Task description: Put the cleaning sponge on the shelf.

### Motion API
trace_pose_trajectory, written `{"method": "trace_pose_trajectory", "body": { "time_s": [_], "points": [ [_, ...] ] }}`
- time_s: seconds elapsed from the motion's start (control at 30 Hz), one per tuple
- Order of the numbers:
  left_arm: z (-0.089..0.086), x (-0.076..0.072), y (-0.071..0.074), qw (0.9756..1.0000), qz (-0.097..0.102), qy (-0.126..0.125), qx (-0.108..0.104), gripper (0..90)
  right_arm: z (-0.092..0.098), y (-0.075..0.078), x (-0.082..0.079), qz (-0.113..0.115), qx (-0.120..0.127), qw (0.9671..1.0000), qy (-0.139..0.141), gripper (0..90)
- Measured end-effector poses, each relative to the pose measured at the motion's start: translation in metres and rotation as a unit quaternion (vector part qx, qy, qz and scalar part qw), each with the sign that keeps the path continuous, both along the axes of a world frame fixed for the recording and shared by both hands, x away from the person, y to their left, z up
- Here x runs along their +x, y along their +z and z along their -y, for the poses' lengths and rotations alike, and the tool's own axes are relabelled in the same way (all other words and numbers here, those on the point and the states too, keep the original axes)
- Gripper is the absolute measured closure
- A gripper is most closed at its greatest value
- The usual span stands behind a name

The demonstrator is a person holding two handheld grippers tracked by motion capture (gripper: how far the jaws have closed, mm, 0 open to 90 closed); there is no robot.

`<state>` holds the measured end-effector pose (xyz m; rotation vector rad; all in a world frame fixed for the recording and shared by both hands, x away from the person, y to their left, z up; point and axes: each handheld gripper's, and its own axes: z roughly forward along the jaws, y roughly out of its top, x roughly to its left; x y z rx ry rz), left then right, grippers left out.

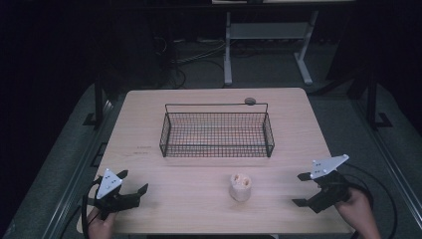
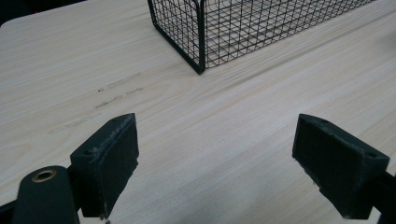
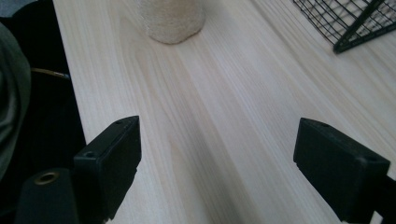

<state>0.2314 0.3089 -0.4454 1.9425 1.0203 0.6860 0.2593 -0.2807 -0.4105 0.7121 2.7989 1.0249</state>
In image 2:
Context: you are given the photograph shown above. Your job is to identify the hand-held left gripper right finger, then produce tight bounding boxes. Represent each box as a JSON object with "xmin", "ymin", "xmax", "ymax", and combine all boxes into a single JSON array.
[{"xmin": 291, "ymin": 113, "xmax": 390, "ymax": 220}]

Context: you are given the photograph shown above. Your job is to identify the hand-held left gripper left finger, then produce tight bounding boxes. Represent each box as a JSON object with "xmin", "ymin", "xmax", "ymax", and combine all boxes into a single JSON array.
[{"xmin": 69, "ymin": 112, "xmax": 140, "ymax": 219}]

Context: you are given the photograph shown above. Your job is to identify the black wire mesh basket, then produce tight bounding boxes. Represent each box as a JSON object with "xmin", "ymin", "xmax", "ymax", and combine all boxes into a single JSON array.
[{"xmin": 147, "ymin": 0, "xmax": 377, "ymax": 76}]

